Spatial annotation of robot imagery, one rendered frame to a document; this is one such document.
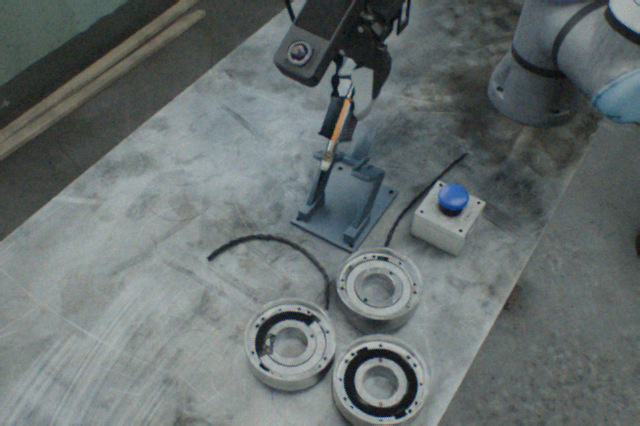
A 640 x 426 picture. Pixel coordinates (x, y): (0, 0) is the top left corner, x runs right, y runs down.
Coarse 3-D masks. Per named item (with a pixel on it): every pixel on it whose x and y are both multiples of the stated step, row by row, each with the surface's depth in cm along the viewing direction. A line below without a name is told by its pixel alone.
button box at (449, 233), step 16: (432, 192) 86; (432, 208) 84; (448, 208) 83; (464, 208) 84; (480, 208) 84; (416, 224) 85; (432, 224) 83; (448, 224) 82; (464, 224) 82; (432, 240) 85; (448, 240) 83; (464, 240) 84
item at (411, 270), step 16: (352, 256) 80; (368, 256) 81; (384, 256) 81; (400, 256) 80; (368, 272) 79; (384, 272) 79; (416, 272) 78; (336, 288) 77; (400, 288) 78; (416, 288) 78; (352, 304) 76; (368, 304) 77; (384, 304) 76; (416, 304) 75; (352, 320) 76; (368, 320) 74; (384, 320) 74; (400, 320) 75
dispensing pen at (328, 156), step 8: (352, 88) 72; (336, 96) 72; (344, 96) 74; (352, 96) 72; (336, 104) 71; (328, 112) 72; (336, 112) 71; (328, 120) 72; (336, 120) 72; (328, 128) 72; (328, 136) 72; (328, 144) 74; (336, 144) 74; (328, 152) 74; (328, 160) 75; (320, 168) 75; (328, 168) 75; (320, 176) 76; (312, 200) 77
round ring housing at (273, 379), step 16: (272, 304) 75; (288, 304) 76; (304, 304) 76; (256, 320) 75; (288, 320) 75; (320, 320) 75; (288, 336) 76; (304, 336) 75; (336, 336) 72; (304, 352) 72; (256, 368) 70; (320, 368) 70; (272, 384) 70; (288, 384) 70; (304, 384) 70
